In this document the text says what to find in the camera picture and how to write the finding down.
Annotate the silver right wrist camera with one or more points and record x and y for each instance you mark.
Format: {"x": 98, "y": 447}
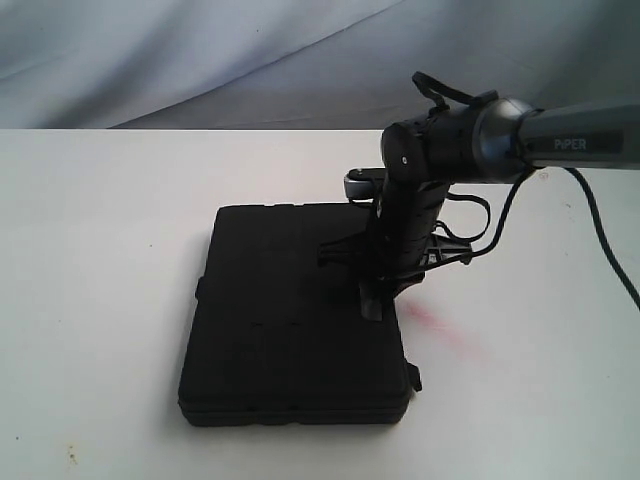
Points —
{"x": 363, "y": 184}

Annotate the white backdrop cloth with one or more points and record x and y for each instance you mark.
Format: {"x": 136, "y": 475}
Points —
{"x": 299, "y": 64}

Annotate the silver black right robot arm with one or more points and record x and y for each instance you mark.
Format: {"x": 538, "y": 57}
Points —
{"x": 488, "y": 140}

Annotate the black plastic tool case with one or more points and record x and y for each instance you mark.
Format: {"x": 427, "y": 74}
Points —
{"x": 277, "y": 338}

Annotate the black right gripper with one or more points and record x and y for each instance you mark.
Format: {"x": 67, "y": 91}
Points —
{"x": 402, "y": 240}

